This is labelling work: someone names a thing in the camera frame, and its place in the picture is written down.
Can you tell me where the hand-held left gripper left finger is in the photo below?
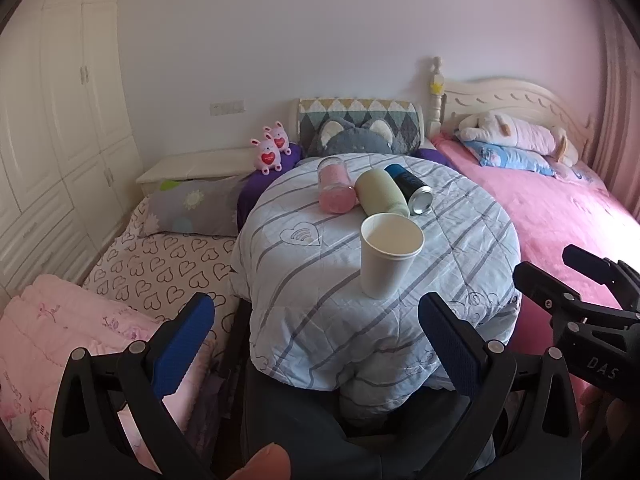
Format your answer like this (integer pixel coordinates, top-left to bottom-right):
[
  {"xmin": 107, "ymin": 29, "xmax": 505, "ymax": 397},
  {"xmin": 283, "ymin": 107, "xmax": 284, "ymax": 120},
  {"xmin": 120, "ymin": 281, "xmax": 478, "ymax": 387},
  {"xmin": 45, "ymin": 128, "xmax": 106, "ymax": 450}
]
[{"xmin": 48, "ymin": 291, "xmax": 217, "ymax": 480}]

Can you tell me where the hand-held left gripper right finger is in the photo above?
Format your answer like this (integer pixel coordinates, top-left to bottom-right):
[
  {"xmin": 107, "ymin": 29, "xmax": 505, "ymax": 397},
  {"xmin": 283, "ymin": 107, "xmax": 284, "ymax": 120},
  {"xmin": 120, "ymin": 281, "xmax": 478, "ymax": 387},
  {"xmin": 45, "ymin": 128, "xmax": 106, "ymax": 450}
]
[{"xmin": 417, "ymin": 291, "xmax": 583, "ymax": 480}]

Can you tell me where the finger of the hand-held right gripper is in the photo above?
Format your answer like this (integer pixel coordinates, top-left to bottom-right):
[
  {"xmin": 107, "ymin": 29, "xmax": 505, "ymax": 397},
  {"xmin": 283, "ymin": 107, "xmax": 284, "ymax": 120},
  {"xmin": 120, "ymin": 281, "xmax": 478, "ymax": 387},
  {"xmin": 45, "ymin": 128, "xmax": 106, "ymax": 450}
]
[
  {"xmin": 514, "ymin": 261, "xmax": 622, "ymax": 320},
  {"xmin": 562, "ymin": 244, "xmax": 640, "ymax": 311}
]

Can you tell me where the cream cup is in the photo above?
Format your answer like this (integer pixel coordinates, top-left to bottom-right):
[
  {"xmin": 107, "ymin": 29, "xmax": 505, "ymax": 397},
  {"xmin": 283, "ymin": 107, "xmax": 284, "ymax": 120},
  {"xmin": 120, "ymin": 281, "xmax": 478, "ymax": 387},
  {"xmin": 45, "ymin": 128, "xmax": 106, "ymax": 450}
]
[{"xmin": 354, "ymin": 168, "xmax": 412, "ymax": 219}]

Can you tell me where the white paper cup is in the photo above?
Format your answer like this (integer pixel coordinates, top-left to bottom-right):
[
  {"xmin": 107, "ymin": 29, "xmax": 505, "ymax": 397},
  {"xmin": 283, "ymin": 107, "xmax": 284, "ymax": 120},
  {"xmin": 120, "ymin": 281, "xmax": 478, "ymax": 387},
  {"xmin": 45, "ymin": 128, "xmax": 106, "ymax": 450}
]
[{"xmin": 360, "ymin": 213, "xmax": 425, "ymax": 299}]

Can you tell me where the pink glass cup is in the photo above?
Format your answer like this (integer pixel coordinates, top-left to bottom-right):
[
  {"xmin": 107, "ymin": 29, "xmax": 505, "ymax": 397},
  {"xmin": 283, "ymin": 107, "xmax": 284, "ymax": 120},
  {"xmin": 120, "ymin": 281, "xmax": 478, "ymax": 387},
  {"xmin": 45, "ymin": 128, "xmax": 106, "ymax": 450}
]
[{"xmin": 317, "ymin": 156, "xmax": 357, "ymax": 213}]

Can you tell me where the person's left hand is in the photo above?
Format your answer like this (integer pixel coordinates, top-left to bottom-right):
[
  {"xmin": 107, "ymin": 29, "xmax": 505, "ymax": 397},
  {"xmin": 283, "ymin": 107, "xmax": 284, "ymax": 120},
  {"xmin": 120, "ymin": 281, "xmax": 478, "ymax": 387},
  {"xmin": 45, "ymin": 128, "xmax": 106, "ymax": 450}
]
[{"xmin": 248, "ymin": 442, "xmax": 292, "ymax": 480}]

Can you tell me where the pink blanket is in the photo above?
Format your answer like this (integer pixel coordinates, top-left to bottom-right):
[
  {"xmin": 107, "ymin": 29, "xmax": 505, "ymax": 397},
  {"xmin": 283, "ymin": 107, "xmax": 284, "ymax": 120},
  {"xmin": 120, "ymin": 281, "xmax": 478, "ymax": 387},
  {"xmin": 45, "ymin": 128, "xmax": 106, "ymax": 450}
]
[{"xmin": 431, "ymin": 132, "xmax": 640, "ymax": 411}]

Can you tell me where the heart print sheet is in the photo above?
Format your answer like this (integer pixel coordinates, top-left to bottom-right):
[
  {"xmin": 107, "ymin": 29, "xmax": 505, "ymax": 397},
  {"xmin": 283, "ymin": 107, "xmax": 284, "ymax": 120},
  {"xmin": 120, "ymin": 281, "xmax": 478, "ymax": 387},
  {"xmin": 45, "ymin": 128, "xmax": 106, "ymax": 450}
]
[{"xmin": 82, "ymin": 195, "xmax": 241, "ymax": 341}]

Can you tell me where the pink pillow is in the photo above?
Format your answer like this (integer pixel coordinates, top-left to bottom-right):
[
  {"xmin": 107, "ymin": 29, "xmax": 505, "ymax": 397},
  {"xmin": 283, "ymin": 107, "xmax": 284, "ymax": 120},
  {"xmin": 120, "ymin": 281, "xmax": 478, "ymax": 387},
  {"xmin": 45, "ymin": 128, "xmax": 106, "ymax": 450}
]
[{"xmin": 547, "ymin": 155, "xmax": 608, "ymax": 191}]

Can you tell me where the pink folded quilt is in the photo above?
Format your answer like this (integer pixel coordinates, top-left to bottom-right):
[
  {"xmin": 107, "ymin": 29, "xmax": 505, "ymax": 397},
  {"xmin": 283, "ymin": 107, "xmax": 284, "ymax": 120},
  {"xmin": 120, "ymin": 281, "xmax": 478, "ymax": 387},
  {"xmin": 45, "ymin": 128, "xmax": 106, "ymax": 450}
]
[{"xmin": 0, "ymin": 274, "xmax": 216, "ymax": 461}]

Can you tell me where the blue pillow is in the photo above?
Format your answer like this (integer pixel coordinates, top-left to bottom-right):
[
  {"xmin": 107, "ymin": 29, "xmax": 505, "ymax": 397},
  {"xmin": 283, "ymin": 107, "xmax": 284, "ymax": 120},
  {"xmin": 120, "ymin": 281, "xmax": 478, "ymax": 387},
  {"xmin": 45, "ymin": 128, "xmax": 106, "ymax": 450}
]
[{"xmin": 462, "ymin": 141, "xmax": 557, "ymax": 177}]

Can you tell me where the white and pink plush toy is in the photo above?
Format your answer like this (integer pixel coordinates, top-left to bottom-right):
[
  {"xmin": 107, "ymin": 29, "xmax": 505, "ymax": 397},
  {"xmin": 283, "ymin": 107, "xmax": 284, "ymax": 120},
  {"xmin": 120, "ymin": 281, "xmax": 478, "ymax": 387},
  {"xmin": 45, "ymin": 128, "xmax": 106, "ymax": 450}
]
[{"xmin": 457, "ymin": 111, "xmax": 581, "ymax": 167}]

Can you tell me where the grey flower pillow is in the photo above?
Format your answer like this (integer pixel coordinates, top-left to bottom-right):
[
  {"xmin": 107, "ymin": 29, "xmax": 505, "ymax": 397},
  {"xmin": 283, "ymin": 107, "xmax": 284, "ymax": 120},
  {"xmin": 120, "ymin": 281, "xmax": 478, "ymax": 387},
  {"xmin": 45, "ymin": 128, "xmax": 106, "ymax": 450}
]
[{"xmin": 140, "ymin": 176, "xmax": 251, "ymax": 238}]

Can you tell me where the dark cloth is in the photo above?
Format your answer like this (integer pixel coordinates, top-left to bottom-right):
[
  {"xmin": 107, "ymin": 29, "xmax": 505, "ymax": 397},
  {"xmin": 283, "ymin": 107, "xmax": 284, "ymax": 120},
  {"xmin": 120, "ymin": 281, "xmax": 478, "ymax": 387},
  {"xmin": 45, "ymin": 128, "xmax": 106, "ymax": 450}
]
[{"xmin": 240, "ymin": 360, "xmax": 501, "ymax": 480}]

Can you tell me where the striped light blue quilt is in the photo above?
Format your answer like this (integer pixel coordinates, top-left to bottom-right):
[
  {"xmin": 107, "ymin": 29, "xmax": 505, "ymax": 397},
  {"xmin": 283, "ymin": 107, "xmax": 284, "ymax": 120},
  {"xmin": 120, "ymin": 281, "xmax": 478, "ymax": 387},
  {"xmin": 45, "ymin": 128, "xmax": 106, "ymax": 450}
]
[{"xmin": 231, "ymin": 152, "xmax": 523, "ymax": 423}]

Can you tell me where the pink curtain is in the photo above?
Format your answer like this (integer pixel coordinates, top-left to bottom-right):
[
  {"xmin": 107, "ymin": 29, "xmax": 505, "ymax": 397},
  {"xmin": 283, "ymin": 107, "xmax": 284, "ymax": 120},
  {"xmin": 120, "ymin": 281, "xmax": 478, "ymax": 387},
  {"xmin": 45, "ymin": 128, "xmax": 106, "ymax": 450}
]
[{"xmin": 590, "ymin": 0, "xmax": 640, "ymax": 196}]

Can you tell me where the black and blue can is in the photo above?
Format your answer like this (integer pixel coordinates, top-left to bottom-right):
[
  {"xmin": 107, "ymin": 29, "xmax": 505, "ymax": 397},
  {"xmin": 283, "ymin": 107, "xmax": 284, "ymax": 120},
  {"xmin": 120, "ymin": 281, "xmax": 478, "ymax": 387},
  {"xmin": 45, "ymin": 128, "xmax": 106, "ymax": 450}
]
[{"xmin": 384, "ymin": 163, "xmax": 434, "ymax": 216}]

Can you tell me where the cream bed headboard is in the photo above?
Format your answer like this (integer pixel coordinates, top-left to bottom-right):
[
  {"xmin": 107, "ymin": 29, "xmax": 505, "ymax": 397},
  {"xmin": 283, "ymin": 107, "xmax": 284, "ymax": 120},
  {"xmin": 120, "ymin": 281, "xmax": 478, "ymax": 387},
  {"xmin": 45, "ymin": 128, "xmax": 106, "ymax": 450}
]
[{"xmin": 430, "ymin": 56, "xmax": 596, "ymax": 161}]

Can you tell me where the white nightstand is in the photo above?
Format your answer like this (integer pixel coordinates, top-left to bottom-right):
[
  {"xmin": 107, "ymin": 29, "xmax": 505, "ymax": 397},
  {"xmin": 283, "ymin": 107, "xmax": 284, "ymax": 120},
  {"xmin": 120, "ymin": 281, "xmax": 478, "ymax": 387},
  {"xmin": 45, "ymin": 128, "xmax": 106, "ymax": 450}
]
[{"xmin": 136, "ymin": 147, "xmax": 261, "ymax": 196}]

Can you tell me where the pink plush bunny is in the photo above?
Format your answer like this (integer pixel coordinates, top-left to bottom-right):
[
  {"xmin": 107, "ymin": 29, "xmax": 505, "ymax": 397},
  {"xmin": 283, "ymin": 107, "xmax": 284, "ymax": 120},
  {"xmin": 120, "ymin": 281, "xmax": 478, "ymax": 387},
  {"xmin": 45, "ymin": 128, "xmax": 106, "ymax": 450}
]
[
  {"xmin": 264, "ymin": 121, "xmax": 293, "ymax": 157},
  {"xmin": 250, "ymin": 136, "xmax": 282, "ymax": 176}
]

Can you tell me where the patchwork headboard cushion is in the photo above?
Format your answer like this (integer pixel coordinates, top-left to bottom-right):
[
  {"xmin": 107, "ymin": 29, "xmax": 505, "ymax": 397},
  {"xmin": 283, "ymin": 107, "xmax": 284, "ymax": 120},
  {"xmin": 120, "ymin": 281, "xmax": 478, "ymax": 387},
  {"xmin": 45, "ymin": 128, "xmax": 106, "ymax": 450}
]
[{"xmin": 297, "ymin": 98, "xmax": 426, "ymax": 157}]

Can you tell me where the grey cat pillow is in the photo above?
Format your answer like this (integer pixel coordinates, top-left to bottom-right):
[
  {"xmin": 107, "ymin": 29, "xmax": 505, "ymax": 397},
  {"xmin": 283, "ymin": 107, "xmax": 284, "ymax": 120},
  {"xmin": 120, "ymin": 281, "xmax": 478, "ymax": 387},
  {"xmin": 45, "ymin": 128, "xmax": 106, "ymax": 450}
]
[{"xmin": 306, "ymin": 116, "xmax": 396, "ymax": 158}]

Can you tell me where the white wardrobe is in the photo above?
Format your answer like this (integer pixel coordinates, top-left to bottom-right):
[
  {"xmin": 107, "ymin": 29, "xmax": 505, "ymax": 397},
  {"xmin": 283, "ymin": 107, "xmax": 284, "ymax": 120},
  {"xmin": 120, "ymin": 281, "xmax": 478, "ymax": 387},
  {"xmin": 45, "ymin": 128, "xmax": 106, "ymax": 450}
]
[{"xmin": 0, "ymin": 0, "xmax": 146, "ymax": 301}]

